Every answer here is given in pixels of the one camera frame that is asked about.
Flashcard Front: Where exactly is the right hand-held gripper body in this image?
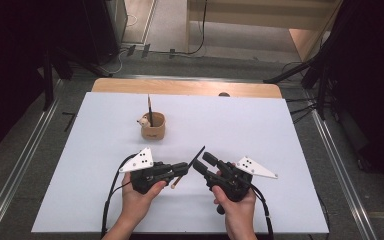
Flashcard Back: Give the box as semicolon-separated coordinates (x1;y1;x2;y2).
207;156;279;203

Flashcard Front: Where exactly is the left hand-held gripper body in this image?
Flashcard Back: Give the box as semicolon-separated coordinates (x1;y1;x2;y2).
118;147;176;195

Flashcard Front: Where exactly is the dark green paintbrush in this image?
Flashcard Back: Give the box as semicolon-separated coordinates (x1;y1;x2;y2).
147;94;155;127
170;145;206;190

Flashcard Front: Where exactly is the wooden pen holder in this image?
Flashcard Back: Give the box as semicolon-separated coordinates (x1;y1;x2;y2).
137;111;166;141

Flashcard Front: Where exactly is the person's left hand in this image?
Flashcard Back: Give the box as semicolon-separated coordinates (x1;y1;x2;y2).
119;173;168;224

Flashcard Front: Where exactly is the person's right hand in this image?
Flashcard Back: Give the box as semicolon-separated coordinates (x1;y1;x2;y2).
212;185;258;229

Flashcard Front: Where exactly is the wooden table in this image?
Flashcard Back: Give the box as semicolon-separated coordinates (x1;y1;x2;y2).
90;77;283;99

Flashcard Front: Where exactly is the black stand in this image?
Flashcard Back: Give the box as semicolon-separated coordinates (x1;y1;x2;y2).
263;49;329;121
42;46;114;112

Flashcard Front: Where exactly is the light wooden panel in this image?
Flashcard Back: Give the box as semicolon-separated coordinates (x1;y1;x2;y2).
288;28;329;63

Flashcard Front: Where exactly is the beige furniture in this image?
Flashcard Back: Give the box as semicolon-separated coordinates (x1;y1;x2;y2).
185;0;344;51

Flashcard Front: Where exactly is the dark cabinet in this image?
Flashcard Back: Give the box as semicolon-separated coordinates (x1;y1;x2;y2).
83;0;129;65

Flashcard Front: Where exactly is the black curtain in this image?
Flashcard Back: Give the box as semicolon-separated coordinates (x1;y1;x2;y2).
316;0;384;199
0;0;121;162

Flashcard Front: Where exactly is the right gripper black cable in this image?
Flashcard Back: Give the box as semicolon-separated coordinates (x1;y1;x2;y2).
250;184;275;240

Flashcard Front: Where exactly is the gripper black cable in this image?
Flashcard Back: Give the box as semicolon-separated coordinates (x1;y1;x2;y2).
250;184;275;240
100;153;138;238

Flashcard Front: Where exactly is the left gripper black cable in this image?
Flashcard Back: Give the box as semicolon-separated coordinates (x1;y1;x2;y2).
100;153;138;238

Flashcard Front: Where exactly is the metal floor rail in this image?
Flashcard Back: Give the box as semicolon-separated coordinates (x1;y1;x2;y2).
0;79;65;240
308;99;378;240

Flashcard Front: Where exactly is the white floor cable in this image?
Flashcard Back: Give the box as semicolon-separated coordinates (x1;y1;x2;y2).
96;13;138;76

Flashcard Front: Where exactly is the black floor cable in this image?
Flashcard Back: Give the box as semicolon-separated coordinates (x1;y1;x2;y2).
169;0;210;56

